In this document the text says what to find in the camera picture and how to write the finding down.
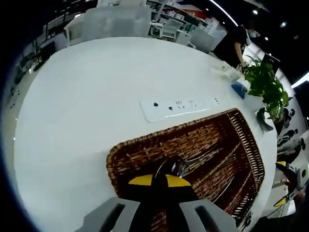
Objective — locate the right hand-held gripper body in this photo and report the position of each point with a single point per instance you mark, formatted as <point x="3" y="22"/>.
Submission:
<point x="301" y="178"/>

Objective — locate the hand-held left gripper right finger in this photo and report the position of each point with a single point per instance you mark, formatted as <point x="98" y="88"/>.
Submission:
<point x="173" y="193"/>

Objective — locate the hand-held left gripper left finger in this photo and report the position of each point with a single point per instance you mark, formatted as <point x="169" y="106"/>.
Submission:
<point x="144" y="205"/>

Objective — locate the wicker cutlery storage basket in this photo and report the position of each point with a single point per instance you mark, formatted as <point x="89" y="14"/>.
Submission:
<point x="169" y="140"/>

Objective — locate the white storage shelf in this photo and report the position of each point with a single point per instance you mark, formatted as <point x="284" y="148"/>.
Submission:
<point x="169" y="9"/>

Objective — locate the dark grey curved object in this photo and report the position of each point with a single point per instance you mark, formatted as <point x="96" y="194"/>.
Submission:
<point x="262" y="120"/>

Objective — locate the white power strip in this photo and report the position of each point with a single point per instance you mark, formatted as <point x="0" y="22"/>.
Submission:
<point x="207" y="106"/>

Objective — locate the green potted plant white pot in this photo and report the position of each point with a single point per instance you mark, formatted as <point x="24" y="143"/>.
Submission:
<point x="263" y="82"/>

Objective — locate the blue flat object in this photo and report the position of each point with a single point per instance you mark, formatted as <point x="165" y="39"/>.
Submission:
<point x="239" y="89"/>

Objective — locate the black monitor on stand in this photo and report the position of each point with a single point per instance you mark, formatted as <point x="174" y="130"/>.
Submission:
<point x="271" y="61"/>

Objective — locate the small white cup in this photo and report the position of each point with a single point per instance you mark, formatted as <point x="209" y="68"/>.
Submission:
<point x="223" y="71"/>

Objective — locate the small frosted desk partition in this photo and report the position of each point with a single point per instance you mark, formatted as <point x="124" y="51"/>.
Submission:
<point x="202" y="39"/>

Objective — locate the white office chair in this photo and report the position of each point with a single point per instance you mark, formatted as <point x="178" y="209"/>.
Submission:
<point x="171" y="27"/>

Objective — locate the large frosted desk partition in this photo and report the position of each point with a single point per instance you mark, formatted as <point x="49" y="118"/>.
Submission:
<point x="113" y="24"/>

